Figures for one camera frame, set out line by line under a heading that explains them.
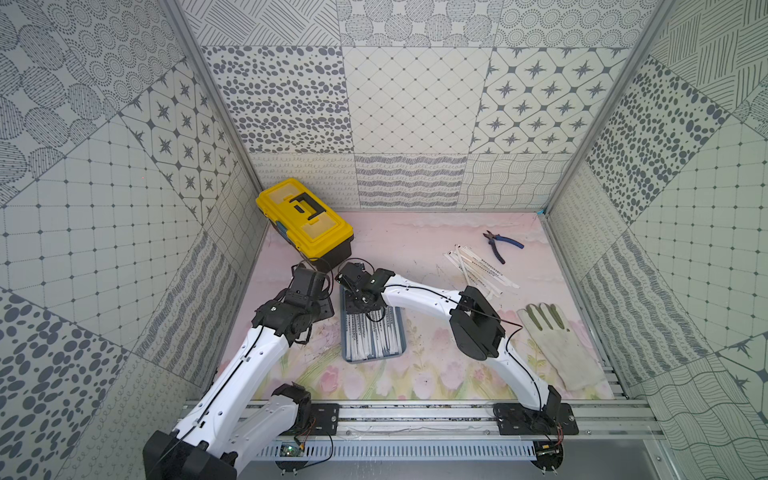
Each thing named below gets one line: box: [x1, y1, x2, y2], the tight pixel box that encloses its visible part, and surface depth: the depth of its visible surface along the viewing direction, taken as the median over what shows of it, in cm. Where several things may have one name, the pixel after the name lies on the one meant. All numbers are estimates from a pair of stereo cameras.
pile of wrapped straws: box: [444, 245, 520, 299], surface depth 104 cm
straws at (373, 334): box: [346, 306, 402, 360], surface depth 88 cm
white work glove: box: [516, 302, 605, 391], surface depth 88 cm
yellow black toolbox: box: [256, 178, 354, 271], surface depth 97 cm
